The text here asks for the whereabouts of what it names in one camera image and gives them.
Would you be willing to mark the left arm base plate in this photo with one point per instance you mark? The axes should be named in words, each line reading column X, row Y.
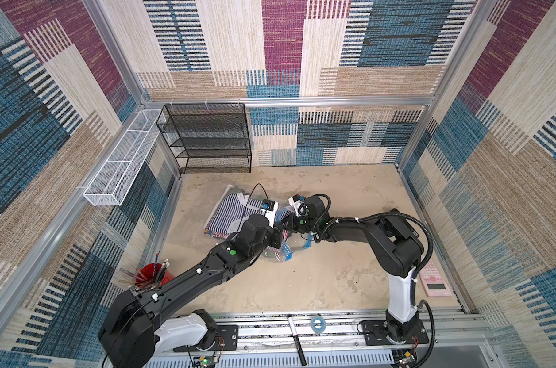
column 225, row 338

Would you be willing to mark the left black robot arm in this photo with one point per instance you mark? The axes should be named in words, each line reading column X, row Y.
column 138, row 326

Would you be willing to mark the black wire mesh shelf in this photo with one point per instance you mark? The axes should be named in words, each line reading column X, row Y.
column 207, row 138

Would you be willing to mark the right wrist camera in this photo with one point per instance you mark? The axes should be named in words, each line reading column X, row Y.
column 298, row 204

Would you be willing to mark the pink calculator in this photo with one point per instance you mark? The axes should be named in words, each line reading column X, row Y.
column 432, row 281

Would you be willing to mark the white wire mesh basket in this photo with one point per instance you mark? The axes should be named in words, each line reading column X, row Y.
column 115, row 177

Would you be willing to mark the clear vacuum bag blue zipper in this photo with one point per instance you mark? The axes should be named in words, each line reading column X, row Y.
column 252, row 235

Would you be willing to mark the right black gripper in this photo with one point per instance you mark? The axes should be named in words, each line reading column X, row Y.
column 298, row 223

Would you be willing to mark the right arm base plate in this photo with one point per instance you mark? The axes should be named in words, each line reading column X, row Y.
column 377, row 333

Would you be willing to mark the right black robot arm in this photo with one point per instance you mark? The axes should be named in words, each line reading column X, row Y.
column 393, row 241

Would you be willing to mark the red pencil cup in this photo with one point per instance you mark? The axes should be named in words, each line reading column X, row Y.
column 153, row 275

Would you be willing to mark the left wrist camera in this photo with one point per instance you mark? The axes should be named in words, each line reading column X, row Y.
column 269, row 208

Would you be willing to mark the navy white striped tank top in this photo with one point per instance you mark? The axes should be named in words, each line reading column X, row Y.
column 231, row 213

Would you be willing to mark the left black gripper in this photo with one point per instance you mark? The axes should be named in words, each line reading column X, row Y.
column 277, row 234

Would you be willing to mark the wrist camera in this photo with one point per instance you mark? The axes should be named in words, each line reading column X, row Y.
column 269, row 208
column 298, row 204

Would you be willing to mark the black marker pen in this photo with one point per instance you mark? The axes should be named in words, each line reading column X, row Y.
column 295, row 335

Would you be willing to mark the blue tape roll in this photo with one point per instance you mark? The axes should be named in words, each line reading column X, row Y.
column 318, row 324

